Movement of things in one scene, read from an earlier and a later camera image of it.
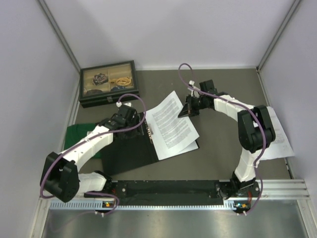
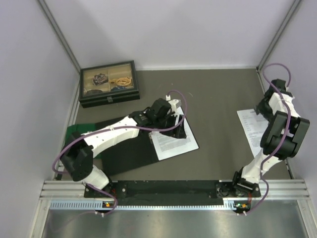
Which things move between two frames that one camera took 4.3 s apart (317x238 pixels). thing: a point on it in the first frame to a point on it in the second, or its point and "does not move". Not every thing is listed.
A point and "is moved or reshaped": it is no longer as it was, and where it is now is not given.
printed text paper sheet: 171,135 is moved or reshaped
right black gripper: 188,110 to 259,108
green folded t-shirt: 76,132 does not move
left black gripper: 136,132 to 179,132
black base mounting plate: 181,191 does not move
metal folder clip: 150,132 does not move
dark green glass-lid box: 105,84 does not move
